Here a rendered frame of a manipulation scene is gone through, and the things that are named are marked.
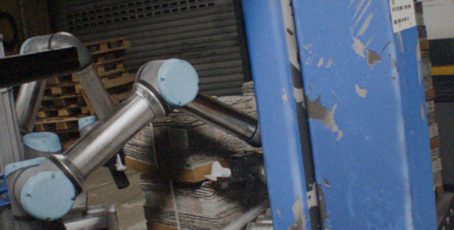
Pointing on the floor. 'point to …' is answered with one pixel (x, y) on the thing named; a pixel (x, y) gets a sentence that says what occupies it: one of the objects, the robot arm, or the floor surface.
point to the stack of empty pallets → (69, 133)
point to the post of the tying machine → (340, 101)
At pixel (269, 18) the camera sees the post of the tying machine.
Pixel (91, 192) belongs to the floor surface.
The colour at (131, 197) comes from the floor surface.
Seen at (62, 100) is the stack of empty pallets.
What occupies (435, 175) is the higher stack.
